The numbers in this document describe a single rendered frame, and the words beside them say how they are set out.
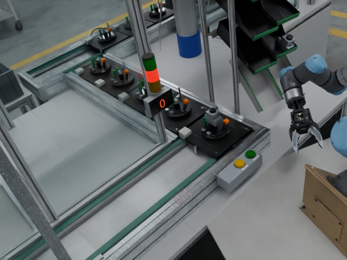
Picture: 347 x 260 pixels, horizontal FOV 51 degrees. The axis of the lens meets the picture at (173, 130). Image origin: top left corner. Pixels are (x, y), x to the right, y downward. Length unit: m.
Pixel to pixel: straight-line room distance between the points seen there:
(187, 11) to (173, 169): 1.13
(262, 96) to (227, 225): 0.65
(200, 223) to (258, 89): 0.69
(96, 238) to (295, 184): 0.82
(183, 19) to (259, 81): 0.82
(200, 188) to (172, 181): 0.15
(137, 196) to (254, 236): 0.49
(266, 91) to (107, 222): 0.93
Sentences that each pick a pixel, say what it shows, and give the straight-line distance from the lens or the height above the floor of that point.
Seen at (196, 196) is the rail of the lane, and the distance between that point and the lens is 1.46.
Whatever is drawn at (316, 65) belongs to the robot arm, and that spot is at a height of 1.29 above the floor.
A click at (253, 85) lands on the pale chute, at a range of 1.75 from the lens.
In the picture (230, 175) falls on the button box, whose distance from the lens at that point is 1.48.
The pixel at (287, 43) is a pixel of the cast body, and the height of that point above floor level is 1.25.
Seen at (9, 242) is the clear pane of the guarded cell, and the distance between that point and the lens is 1.02.
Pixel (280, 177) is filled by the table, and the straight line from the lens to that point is 1.61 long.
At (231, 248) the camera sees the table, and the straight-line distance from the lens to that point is 1.40.
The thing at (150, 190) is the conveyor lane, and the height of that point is 0.92.
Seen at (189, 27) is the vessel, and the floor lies 1.07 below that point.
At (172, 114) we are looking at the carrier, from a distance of 1.76.
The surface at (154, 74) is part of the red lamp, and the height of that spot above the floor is 1.34.
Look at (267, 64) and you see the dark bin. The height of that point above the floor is 1.20.
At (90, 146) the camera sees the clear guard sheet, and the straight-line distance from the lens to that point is 1.43.
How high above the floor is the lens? 2.05
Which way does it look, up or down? 39 degrees down
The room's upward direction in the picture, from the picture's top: 12 degrees counter-clockwise
